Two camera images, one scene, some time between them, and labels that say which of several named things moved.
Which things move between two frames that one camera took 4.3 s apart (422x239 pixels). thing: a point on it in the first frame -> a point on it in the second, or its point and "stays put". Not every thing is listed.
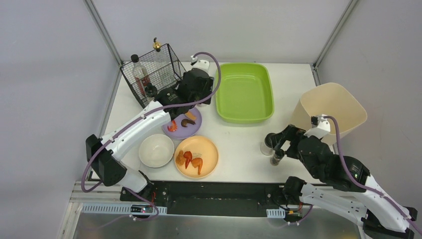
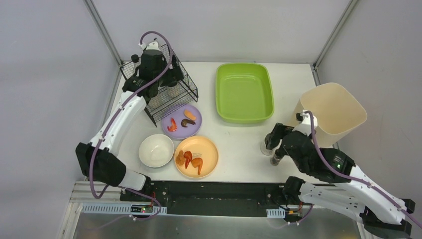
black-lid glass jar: [266, 147] stays put
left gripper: [200, 91] -> [161, 80]
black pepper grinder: [275, 159] stays put
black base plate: [210, 197] stays put
